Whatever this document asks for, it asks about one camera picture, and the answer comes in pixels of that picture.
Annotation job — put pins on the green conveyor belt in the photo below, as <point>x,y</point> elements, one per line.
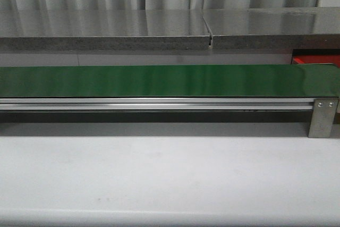
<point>304,80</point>

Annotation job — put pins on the red plastic tray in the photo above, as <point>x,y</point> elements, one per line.
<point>317,59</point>

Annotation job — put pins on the grey stone counter slab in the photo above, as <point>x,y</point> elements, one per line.
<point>95,30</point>

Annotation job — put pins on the right grey stone slab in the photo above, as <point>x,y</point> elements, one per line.
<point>278,28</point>

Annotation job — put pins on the steel conveyor support bracket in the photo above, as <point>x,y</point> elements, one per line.
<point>323,115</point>

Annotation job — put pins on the aluminium conveyor frame rail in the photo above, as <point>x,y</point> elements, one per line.
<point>156,104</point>

